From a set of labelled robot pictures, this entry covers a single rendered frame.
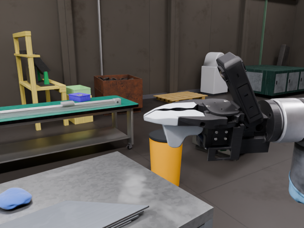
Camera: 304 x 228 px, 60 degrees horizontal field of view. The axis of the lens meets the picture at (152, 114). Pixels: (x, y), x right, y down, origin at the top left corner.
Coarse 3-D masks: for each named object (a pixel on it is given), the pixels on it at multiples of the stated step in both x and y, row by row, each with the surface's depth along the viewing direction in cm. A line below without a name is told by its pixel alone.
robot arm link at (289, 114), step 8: (280, 104) 42; (288, 104) 42; (296, 104) 42; (280, 112) 42; (288, 112) 41; (296, 112) 41; (288, 120) 41; (296, 120) 41; (288, 128) 41; (296, 128) 41; (280, 136) 42; (288, 136) 42; (296, 136) 42
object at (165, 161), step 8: (152, 136) 285; (160, 136) 285; (152, 144) 283; (160, 144) 276; (152, 152) 287; (160, 152) 279; (168, 152) 278; (176, 152) 281; (152, 160) 290; (160, 160) 282; (168, 160) 280; (176, 160) 284; (152, 168) 293; (160, 168) 285; (168, 168) 283; (176, 168) 288; (168, 176) 286; (176, 176) 291; (176, 184) 295
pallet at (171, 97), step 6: (156, 96) 772; (162, 96) 766; (168, 96) 766; (174, 96) 766; (180, 96) 766; (186, 96) 766; (192, 96) 766; (198, 96) 766; (204, 96) 778; (168, 102) 744
